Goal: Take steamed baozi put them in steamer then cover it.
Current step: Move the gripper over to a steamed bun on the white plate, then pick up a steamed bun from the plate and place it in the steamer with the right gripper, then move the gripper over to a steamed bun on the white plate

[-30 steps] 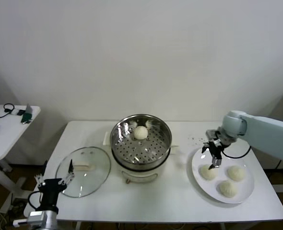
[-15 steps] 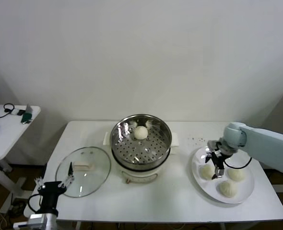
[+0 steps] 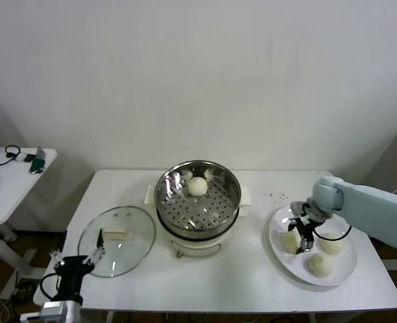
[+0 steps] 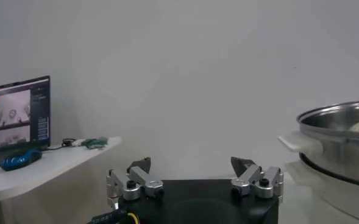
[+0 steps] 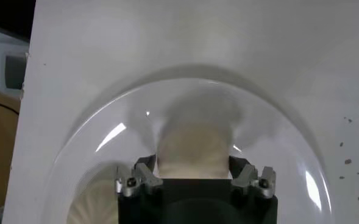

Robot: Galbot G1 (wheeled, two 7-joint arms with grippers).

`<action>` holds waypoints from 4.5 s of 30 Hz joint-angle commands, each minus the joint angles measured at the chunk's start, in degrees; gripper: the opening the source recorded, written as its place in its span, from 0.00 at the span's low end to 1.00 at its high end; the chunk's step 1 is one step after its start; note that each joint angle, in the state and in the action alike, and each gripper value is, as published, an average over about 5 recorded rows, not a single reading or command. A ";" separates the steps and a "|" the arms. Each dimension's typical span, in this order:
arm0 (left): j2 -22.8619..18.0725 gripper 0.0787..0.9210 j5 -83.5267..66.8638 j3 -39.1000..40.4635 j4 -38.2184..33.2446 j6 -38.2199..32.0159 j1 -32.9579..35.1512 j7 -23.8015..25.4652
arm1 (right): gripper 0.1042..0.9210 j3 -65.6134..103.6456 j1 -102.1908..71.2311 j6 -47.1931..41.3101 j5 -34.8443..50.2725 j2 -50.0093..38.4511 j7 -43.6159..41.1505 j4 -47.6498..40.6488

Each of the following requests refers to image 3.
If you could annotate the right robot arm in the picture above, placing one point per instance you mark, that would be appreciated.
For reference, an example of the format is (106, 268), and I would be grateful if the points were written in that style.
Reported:
(370, 208)

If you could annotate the white electric cooking pot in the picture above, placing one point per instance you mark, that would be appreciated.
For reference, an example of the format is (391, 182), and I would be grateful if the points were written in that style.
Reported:
(191, 247)

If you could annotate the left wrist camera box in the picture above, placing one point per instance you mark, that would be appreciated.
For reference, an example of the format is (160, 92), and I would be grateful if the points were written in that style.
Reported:
(52, 307)

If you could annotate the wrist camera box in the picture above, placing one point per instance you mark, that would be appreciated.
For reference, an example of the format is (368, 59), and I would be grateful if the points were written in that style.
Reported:
(52, 307)
(297, 208)

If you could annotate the white round plate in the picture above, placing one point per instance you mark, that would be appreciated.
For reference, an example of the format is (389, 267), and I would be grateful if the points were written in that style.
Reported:
(279, 255)

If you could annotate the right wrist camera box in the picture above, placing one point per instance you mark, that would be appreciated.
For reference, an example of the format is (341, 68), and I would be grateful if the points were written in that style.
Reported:
(297, 208)

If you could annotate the perforated steel steamer basket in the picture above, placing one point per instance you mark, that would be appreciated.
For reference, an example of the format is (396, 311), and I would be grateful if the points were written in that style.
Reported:
(165, 186)

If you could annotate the scattered dark crumbs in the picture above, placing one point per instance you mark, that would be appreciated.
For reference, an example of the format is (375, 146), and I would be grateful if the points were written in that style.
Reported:
(272, 196)

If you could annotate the white steamed baozi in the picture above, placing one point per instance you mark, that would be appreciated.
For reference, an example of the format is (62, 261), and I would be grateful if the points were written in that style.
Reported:
(197, 186)
(318, 265)
(287, 244)
(336, 247)

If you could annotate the round glass pot lid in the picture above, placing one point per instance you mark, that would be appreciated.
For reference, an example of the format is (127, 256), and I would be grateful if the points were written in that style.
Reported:
(134, 235)

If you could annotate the small white adapter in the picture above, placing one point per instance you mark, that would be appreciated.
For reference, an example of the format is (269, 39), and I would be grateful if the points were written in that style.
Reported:
(22, 157)

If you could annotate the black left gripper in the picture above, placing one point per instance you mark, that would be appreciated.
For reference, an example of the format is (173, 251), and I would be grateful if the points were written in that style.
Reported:
(71, 274)

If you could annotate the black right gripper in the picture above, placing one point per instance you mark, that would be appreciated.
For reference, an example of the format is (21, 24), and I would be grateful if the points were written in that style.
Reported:
(306, 232)

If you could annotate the white side table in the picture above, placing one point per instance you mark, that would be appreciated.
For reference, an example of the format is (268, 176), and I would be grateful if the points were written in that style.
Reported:
(13, 188)

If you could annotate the floor power strip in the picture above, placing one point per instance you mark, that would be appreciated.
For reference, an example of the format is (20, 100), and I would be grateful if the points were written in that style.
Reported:
(23, 286)

